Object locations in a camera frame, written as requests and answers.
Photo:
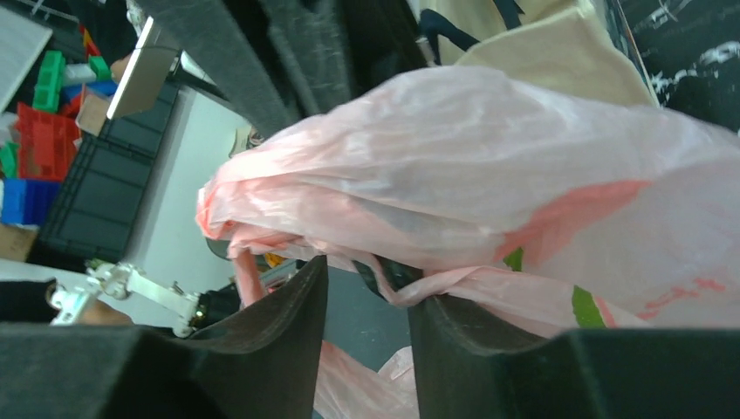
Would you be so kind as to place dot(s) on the blue plastic storage bin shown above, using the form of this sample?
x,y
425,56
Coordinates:
x,y
27,201

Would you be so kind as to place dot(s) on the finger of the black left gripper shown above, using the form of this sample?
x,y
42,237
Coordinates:
x,y
335,51
229,41

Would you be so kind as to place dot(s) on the pink plastic grocery bag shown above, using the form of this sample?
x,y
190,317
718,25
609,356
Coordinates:
x,y
502,193

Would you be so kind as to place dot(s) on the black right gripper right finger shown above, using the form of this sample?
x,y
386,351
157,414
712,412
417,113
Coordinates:
x,y
471,364

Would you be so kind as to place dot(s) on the cream canvas tote bag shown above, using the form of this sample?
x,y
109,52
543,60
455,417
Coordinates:
x,y
581,48

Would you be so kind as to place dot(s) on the black storage crate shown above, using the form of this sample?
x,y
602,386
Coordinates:
x,y
94,212

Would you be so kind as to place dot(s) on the red plastic storage bin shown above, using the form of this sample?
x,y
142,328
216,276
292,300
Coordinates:
x,y
46,146

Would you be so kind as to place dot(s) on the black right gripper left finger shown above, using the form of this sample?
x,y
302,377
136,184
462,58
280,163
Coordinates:
x,y
261,362

